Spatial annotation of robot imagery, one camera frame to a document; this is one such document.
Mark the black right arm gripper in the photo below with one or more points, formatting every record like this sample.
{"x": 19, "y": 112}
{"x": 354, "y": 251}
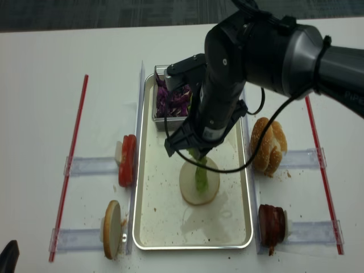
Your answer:
{"x": 186, "y": 137}

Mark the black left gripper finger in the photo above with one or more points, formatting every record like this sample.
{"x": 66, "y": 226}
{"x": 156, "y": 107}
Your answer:
{"x": 9, "y": 257}

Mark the green lettuce piece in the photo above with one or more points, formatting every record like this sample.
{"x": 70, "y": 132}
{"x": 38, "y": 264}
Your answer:
{"x": 201, "y": 173}

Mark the red tomato slices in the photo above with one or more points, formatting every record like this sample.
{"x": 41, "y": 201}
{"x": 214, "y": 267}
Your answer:
{"x": 126, "y": 167}

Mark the white block behind tomato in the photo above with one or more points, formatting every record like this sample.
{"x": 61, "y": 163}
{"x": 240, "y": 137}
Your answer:
{"x": 118, "y": 153}

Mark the brown meat patties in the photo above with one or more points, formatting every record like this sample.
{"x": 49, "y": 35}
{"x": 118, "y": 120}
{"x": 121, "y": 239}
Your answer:
{"x": 272, "y": 224}

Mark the white block behind patties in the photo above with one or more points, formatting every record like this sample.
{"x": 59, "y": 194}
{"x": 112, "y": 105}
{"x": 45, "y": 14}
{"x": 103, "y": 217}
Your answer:
{"x": 288, "y": 228}

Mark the bun slice on tray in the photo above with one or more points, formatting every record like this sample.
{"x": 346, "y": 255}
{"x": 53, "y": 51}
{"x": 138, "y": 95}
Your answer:
{"x": 188, "y": 185}

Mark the clear plastic vegetable box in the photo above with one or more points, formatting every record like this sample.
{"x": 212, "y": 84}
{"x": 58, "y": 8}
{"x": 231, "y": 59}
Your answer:
{"x": 172, "y": 122}

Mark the purple cabbage shreds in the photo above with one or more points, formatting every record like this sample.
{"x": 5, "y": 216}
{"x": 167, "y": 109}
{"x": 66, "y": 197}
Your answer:
{"x": 178, "y": 105}

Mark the silver metal tray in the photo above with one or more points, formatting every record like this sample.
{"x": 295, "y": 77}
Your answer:
{"x": 163, "y": 220}

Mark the sesame bun tops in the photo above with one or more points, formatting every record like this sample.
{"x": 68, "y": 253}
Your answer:
{"x": 272, "y": 148}

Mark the standing bun bottom slice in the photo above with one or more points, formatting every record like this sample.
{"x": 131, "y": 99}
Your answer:
{"x": 112, "y": 229}

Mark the left red plastic strip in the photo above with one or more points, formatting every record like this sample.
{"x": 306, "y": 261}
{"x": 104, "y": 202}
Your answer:
{"x": 55, "y": 234}

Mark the red plastic strip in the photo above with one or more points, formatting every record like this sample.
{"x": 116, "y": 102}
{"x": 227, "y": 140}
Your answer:
{"x": 55, "y": 234}
{"x": 339, "y": 244}

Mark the right red plastic strip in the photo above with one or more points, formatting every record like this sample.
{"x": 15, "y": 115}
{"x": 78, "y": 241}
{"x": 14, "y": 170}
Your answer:
{"x": 339, "y": 244}

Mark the clear rail near bun slice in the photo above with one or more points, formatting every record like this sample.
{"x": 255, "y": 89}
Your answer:
{"x": 68, "y": 240}

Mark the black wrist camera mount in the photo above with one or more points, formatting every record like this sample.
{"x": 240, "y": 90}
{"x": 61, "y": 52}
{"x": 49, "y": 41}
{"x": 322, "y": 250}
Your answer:
{"x": 187, "y": 71}

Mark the left long clear rail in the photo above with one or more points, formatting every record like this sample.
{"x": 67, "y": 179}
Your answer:
{"x": 128, "y": 244}

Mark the clear rail near tomato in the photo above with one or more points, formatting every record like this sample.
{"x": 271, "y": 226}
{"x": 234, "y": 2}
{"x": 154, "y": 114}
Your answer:
{"x": 81, "y": 166}

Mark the clear rail near buns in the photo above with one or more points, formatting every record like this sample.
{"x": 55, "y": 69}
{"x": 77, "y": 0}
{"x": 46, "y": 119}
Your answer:
{"x": 313, "y": 158}

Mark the clear rail near patties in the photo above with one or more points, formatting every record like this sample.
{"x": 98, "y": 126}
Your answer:
{"x": 312, "y": 233}

